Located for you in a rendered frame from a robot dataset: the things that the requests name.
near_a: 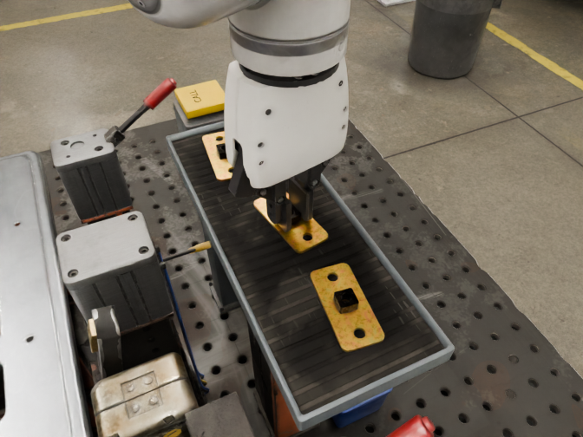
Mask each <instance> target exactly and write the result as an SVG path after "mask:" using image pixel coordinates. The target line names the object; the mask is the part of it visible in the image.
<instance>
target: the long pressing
mask: <svg viewBox="0 0 583 437"><path fill-rule="evenodd" d="M16 223H20V225H17V226H15V224H16ZM56 238H57V234H56V225H55V220H54V215H53V210H52V205H51V200H50V196H49V187H48V181H47V177H46V172H45V167H44V163H43V160H42V158H41V156H40V155H39V153H37V152H34V151H25V152H22V153H15V154H12V155H8V156H4V157H1V158H0V333H1V335H0V365H1V366H2V367H3V387H4V400H5V415H4V417H3V418H2V419H1V420H0V437H94V435H93V430H92V426H91V420H90V416H89V411H88V402H87V397H86V392H85V387H84V382H83V378H82V369H81V364H80V359H79V354H78V349H77V344H76V339H75V330H74V325H73V320H72V316H71V310H70V306H69V297H68V292H67V288H66V286H65V284H64V282H63V280H62V273H61V268H60V263H59V258H58V253H57V248H56ZM29 336H33V337H34V339H33V341H31V342H26V339H27V338H28V337H29Z"/></svg>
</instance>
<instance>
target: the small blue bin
mask: <svg viewBox="0 0 583 437"><path fill-rule="evenodd" d="M392 389H393V388H390V389H388V390H386V391H384V392H382V393H381V394H379V395H376V396H374V397H372V398H370V399H369V400H366V401H363V402H361V403H359V404H357V405H356V406H354V407H352V408H349V409H347V410H345V411H343V412H341V413H339V414H336V415H334V416H332V419H333V420H334V422H335V424H336V426H337V427H339V428H341V427H345V426H347V425H349V424H351V423H352V422H354V421H357V420H359V419H361V418H363V417H364V416H366V415H368V414H371V413H373V412H375V411H377V410H378V409H379V408H380V407H381V406H382V405H383V403H384V401H385V399H386V397H387V395H388V394H389V393H390V392H391V390H392Z"/></svg>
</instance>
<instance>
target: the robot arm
mask: <svg viewBox="0 0 583 437"><path fill-rule="evenodd" d="M128 1H129V2H130V4H131V5H132V6H133V7H134V8H135V9H136V10H137V11H139V12H140V13H141V14H142V15H143V16H144V17H146V18H148V19H150V20H151V21H153V22H155V23H158V24H161V25H164V26H167V27H170V28H176V29H193V28H198V27H203V26H206V25H208V24H210V23H215V22H217V21H219V20H221V19H223V18H226V17H228V24H229V33H230V42H231V51H232V54H233V57H234V58H235V60H236V61H234V62H231V63H230V64H229V68H228V72H227V78H226V92H225V141H226V157H227V159H228V162H229V163H230V164H231V166H232V167H234V169H233V174H232V177H231V181H230V184H229V187H228V188H229V190H230V192H231V193H232V194H233V195H234V196H235V197H236V198H237V199H239V198H246V197H252V196H253V195H258V196H259V197H260V198H263V199H266V211H267V216H268V218H269V219H270V220H271V221H272V222H273V224H278V225H279V226H280V227H281V228H282V229H283V230H284V232H288V231H290V230H291V228H292V205H294V206H295V207H296V208H297V209H298V210H299V211H300V212H301V218H302V219H303V220H304V221H309V220H311V219H312V206H313V196H314V188H316V187H317V186H318V185H319V184H320V179H321V173H322V172H323V170H324V169H325V168H326V167H327V165H328V164H329V162H330V160H331V159H332V158H334V157H335V156H336V155H337V154H338V153H340V152H341V151H342V150H343V149H344V148H345V145H346V143H345V139H346V134H347V127H348V115H349V89H348V76H347V68H346V63H345V58H344V56H345V54H346V50H347V40H348V29H349V19H350V0H128ZM286 179H289V198H287V197H286V182H285V180H286Z"/></svg>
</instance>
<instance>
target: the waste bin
mask: <svg viewBox="0 0 583 437"><path fill-rule="evenodd" d="M502 1H503V0H416V7H415V14H414V21H413V27H412V33H411V39H410V46H409V64H410V65H411V67H412V68H414V69H415V70H416V71H418V72H419V73H421V74H423V75H427V76H430V77H434V78H441V79H451V78H456V77H460V76H462V75H465V74H467V73H468V72H469V71H470V70H471V69H472V66H473V63H474V61H475V57H476V54H477V51H478V49H479V46H480V43H481V40H482V37H483V34H484V31H485V29H486V26H487V23H488V19H489V16H490V11H491V10H492V8H496V9H499V8H500V7H501V4H502Z"/></svg>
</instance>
